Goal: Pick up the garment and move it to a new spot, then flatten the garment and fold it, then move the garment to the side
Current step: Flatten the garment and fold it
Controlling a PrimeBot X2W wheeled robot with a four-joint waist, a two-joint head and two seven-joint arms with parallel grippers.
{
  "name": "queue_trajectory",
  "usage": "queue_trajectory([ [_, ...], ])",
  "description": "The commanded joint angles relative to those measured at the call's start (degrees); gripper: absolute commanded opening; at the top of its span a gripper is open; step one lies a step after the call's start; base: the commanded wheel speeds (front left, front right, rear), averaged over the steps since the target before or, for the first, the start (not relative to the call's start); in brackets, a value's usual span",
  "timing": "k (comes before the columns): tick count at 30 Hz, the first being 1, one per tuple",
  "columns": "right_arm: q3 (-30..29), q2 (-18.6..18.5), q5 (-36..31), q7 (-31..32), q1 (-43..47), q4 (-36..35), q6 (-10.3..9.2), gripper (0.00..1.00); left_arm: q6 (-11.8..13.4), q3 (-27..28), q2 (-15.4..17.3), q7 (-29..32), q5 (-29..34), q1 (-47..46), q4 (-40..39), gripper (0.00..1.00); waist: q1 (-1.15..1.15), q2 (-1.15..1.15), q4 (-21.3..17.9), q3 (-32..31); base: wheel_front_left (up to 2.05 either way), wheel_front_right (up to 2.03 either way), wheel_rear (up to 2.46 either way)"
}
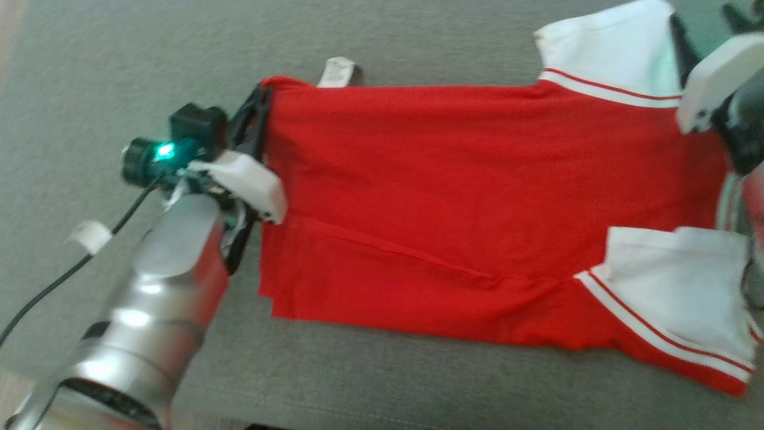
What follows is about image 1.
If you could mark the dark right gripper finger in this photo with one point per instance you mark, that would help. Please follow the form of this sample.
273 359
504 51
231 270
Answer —
683 48

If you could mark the large grey sofa ottoman cushion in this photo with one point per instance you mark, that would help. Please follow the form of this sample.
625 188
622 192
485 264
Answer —
418 382

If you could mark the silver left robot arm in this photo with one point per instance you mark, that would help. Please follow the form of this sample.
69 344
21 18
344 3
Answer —
143 310

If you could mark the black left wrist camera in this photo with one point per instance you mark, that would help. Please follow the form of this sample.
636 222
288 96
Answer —
191 137

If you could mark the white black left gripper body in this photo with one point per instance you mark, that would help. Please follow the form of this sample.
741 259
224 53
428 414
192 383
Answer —
250 182

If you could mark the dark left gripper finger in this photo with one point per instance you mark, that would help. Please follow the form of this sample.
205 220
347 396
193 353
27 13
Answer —
264 125
242 122

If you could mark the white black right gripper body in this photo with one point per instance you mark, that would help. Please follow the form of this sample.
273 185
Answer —
719 77

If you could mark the red printed white-sleeved shirt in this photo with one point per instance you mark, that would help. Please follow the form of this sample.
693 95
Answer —
447 197

